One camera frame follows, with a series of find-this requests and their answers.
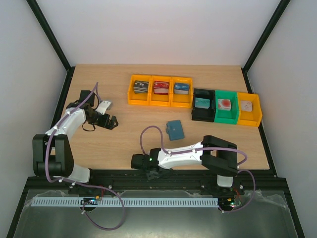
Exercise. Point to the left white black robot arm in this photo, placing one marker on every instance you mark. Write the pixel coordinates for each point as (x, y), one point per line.
(52, 155)

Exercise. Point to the black card stack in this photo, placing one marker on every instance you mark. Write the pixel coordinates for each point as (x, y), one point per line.
(140, 87)

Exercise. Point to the green bin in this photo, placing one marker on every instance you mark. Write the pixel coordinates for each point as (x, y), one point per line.
(229, 117)

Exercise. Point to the black bin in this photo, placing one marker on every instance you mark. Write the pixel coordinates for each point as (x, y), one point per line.
(207, 115)

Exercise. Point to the red white card stack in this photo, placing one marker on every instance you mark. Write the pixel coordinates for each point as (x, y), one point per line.
(224, 104)

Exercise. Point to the white pink card stack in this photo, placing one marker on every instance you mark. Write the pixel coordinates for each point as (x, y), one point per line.
(246, 106)

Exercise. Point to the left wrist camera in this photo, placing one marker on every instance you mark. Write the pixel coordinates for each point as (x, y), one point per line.
(103, 107)

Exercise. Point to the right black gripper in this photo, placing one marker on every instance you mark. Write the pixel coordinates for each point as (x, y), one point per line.
(134, 161)

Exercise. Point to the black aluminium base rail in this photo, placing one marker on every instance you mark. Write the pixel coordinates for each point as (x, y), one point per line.
(196, 180)

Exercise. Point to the black frame post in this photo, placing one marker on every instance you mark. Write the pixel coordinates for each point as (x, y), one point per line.
(40, 17)
(281, 7)

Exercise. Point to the teal card stack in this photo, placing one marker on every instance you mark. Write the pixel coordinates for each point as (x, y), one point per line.
(202, 103)

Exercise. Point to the blue card stack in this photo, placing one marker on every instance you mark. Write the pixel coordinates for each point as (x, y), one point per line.
(181, 88)

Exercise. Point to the orange bin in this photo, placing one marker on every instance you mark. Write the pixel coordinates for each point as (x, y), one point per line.
(250, 113)
(160, 100)
(139, 99)
(182, 101)

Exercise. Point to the far right orange bin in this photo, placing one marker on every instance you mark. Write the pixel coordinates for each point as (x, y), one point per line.
(250, 113)

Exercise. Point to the left black frame post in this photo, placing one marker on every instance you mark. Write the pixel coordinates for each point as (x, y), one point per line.
(40, 17)

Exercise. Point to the light blue cable duct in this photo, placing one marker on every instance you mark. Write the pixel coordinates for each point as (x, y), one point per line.
(127, 202)

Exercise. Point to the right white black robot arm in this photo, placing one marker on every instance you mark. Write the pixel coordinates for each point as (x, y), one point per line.
(217, 155)

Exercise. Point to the right black frame post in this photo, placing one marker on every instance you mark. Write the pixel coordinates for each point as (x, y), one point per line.
(281, 7)

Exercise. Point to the teal leather card holder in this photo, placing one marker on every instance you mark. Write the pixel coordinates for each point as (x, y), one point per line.
(174, 130)

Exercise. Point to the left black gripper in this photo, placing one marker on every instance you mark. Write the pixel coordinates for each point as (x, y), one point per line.
(111, 122)

